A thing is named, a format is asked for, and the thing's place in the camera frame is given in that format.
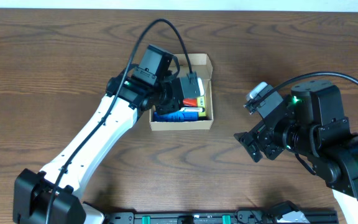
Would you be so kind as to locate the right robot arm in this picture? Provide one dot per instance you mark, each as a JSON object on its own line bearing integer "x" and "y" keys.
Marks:
{"x": 310, "y": 123}

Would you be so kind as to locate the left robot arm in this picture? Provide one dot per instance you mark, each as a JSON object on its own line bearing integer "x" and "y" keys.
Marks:
{"x": 53, "y": 195}

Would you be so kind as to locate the blue plastic holder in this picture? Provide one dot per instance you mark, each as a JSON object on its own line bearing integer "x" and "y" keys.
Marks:
{"x": 176, "y": 117}

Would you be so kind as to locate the yellow highlighter marker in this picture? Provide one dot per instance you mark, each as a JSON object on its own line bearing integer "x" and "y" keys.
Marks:
{"x": 201, "y": 103}

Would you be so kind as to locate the red stapler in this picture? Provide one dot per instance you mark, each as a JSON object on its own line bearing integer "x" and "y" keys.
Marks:
{"x": 190, "y": 102}

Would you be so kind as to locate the black cap whiteboard marker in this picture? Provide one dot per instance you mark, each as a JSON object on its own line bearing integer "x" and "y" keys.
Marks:
{"x": 192, "y": 109}

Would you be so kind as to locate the cardboard box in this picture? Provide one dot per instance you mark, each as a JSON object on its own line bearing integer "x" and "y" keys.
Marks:
{"x": 201, "y": 64}

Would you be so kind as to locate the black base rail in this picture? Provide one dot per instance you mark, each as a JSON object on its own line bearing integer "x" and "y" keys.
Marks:
{"x": 285, "y": 212}

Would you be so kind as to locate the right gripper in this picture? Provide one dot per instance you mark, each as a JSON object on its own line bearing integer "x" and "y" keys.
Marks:
{"x": 260, "y": 142}

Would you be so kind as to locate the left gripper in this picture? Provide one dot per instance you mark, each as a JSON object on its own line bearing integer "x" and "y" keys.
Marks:
{"x": 187, "y": 88}

